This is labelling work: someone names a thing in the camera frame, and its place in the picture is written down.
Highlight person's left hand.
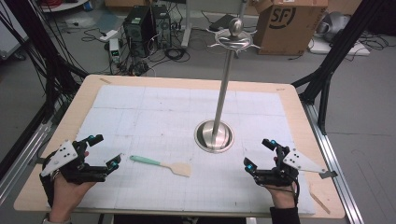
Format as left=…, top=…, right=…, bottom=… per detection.
left=49, top=173, right=96, bottom=222

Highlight person's right hand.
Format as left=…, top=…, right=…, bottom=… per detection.
left=263, top=184, right=298, bottom=209

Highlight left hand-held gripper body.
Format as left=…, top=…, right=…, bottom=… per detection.
left=39, top=139, right=109, bottom=185

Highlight white grid mat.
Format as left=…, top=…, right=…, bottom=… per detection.
left=47, top=84, right=316, bottom=217

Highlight black metal frame post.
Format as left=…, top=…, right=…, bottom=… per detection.
left=291, top=0, right=387, bottom=135
left=3, top=0, right=90, bottom=124

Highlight steel utensil rack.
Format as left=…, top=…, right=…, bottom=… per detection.
left=193, top=17, right=262, bottom=154

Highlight brown cardboard box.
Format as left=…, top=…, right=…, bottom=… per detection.
left=252, top=0, right=330, bottom=57

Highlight aluminium frame rail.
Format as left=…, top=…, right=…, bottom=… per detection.
left=0, top=119, right=54, bottom=204
left=302, top=102, right=364, bottom=224

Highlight white power strip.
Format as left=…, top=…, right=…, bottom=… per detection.
left=99, top=29, right=120, bottom=43

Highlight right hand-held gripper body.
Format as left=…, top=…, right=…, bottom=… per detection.
left=253, top=144, right=339, bottom=188

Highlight coiled black cable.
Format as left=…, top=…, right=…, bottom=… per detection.
left=163, top=46, right=191, bottom=63

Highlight flat white board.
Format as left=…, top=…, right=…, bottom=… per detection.
left=307, top=36, right=372, bottom=58

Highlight flat black device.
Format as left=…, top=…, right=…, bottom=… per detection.
left=208, top=13, right=238, bottom=33

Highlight white bench power supply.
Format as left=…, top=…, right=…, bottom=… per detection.
left=108, top=37, right=121, bottom=64

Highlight grey metal stand post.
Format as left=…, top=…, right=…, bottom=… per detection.
left=180, top=0, right=193, bottom=49

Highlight slim black computer tower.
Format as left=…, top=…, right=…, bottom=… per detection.
left=151, top=4, right=173, bottom=49

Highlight grey domed appliance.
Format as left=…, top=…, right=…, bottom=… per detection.
left=317, top=11, right=352, bottom=43

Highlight green-handled wooden spatula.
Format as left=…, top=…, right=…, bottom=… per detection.
left=129, top=154, right=192, bottom=178

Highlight bundle of black cables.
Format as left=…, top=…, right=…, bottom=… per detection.
left=0, top=0, right=68, bottom=104

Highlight large black computer tower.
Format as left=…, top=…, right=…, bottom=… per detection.
left=122, top=5, right=157, bottom=58

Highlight thin wooden stick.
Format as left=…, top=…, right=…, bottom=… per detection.
left=308, top=190, right=332, bottom=216

